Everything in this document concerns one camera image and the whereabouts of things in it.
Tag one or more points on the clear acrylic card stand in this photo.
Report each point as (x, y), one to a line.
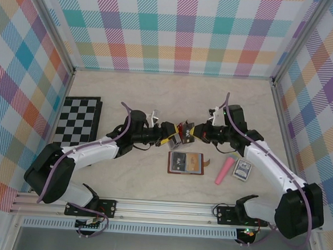
(176, 145)

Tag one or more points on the brown leather card holder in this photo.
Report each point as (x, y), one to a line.
(184, 173)

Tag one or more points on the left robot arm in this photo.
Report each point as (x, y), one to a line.
(54, 177)

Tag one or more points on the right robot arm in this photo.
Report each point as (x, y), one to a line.
(297, 214)

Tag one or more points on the red credit card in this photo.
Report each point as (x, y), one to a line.
(180, 128)

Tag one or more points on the blue playing card deck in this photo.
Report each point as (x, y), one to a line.
(242, 170)

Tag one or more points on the white power adapter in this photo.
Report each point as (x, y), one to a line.
(154, 117)

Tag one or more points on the pink toy microphone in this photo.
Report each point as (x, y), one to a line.
(223, 172)

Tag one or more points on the black grey chessboard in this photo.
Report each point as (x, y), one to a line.
(75, 118)

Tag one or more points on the grey metal panel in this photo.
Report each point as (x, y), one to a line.
(160, 249)

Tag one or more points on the small circuit board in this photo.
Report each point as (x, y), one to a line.
(89, 225)
(247, 232)

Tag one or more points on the aluminium frame bar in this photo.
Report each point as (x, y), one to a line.
(67, 85)
(281, 116)
(173, 73)

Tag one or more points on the aluminium mounting rail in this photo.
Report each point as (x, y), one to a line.
(163, 209)

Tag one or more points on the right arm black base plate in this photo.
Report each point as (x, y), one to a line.
(226, 216)

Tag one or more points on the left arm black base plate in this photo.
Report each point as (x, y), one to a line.
(109, 208)

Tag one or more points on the aluminium frame post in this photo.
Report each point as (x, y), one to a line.
(53, 28)
(297, 39)

